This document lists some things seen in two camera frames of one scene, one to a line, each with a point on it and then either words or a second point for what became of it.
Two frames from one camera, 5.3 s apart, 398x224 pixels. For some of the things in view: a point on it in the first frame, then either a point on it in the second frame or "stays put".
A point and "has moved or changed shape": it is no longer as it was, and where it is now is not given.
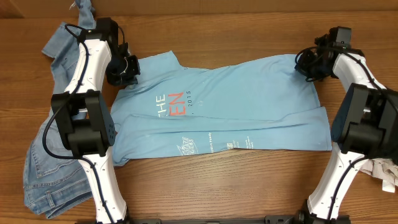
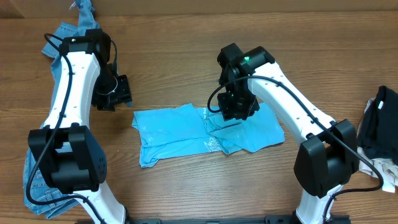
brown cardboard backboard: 205,9 stays put
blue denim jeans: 54,179 stays put
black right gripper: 309,66 -> 237,109
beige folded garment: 385,169 stays put
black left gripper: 130,77 -> 125,94
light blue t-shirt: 170,110 has moved or changed shape
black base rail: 269,219 stays put
